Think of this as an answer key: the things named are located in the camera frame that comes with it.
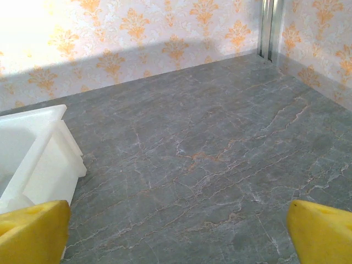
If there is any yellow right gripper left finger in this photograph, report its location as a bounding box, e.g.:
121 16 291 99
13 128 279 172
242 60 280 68
0 200 72 264

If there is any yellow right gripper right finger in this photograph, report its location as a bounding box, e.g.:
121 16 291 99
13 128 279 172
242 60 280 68
286 200 352 264

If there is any white three-compartment container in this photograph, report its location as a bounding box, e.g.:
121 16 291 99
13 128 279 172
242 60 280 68
0 104 88 215

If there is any aluminium frame post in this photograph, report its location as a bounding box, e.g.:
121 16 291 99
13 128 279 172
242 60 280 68
257 0 285 63

